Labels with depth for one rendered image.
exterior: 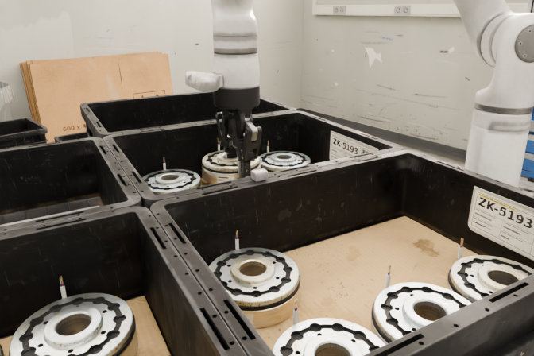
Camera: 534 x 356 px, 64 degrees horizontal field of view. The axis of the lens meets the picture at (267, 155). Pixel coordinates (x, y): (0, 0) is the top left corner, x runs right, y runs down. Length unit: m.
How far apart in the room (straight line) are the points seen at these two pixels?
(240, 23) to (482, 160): 0.48
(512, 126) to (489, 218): 0.26
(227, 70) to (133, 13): 3.04
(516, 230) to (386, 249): 0.15
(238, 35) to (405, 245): 0.38
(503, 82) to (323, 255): 0.42
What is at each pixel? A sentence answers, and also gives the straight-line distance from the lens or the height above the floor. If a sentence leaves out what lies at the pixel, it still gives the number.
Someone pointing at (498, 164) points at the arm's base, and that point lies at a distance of 0.84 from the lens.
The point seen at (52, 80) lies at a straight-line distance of 3.36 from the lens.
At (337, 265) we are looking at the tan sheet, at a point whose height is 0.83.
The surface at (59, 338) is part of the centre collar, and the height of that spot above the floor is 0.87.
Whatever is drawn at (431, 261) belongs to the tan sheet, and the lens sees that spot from 0.59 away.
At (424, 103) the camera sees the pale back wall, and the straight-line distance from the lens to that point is 3.77.
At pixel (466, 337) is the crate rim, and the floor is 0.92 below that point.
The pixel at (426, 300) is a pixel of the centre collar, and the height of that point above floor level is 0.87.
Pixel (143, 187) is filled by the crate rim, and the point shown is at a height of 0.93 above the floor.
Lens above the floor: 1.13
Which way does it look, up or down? 19 degrees down
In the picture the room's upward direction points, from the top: straight up
